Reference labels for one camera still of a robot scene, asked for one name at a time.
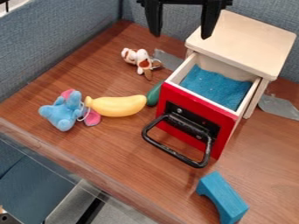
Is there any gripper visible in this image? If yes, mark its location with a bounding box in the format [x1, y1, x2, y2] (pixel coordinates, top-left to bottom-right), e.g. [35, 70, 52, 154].
[135, 0, 234, 40]

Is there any blue arch block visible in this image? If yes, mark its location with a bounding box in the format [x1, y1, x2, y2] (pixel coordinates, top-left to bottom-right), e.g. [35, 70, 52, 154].
[195, 171, 250, 224]

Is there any blue plush elephant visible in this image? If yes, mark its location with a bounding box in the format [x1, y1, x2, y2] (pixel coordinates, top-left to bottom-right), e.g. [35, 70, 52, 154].
[37, 88, 103, 132]

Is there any yellow toy banana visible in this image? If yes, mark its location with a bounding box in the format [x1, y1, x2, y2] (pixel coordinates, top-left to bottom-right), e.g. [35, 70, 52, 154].
[84, 94, 149, 118]

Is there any cabinet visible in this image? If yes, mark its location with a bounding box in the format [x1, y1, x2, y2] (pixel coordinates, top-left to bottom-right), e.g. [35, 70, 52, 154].
[183, 9, 298, 120]

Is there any green toy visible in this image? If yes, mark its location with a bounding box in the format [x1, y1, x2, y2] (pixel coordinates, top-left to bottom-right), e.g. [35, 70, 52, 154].
[144, 80, 166, 107]

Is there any white brown plush dog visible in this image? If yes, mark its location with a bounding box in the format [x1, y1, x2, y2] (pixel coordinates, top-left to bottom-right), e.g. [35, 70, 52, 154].
[120, 47, 165, 81]

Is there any drawer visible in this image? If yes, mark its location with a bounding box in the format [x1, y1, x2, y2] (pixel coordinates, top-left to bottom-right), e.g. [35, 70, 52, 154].
[140, 51, 263, 169]

